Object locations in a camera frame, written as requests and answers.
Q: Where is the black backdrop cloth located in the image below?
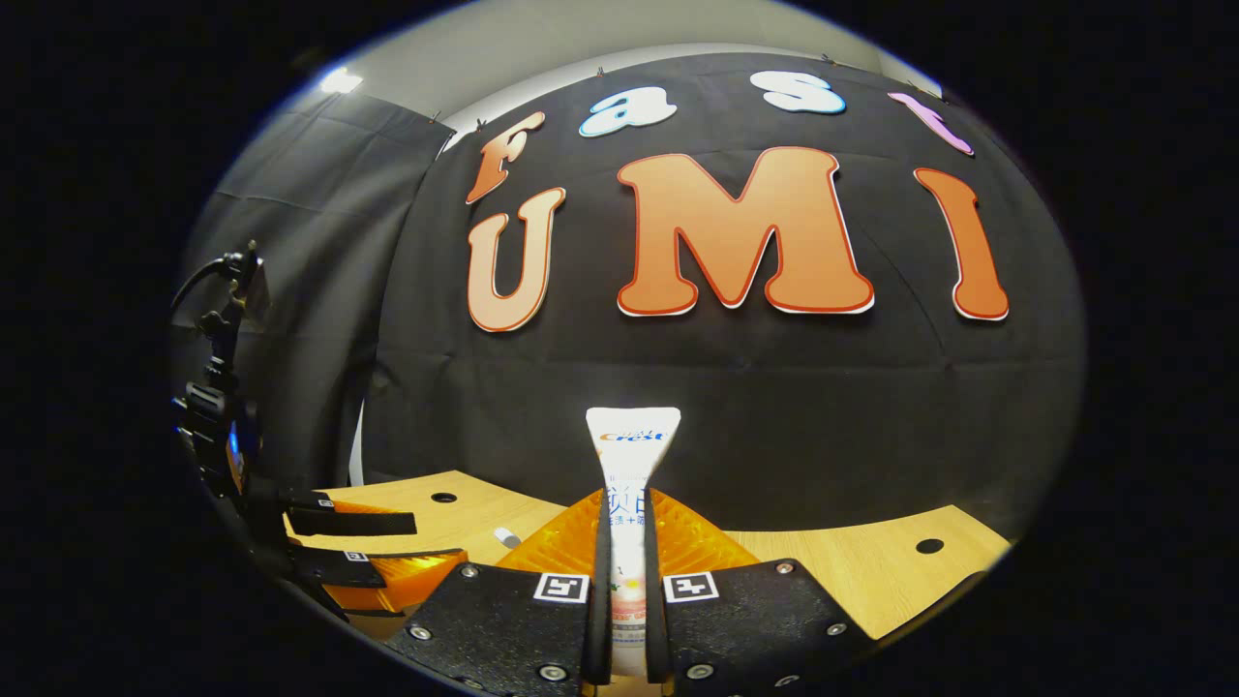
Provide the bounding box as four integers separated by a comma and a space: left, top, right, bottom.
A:
179, 53, 1085, 543

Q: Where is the wooden desktop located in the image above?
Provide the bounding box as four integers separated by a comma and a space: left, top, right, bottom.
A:
281, 470, 1012, 697

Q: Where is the white toothpaste tube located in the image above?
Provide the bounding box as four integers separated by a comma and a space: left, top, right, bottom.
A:
586, 407, 682, 679

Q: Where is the black cable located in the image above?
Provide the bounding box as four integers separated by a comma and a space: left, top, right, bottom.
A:
172, 254, 238, 311

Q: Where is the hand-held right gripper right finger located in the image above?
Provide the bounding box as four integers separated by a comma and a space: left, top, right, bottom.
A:
644, 489, 877, 697

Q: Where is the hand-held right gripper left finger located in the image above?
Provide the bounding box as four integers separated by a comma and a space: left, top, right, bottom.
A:
385, 489, 614, 697

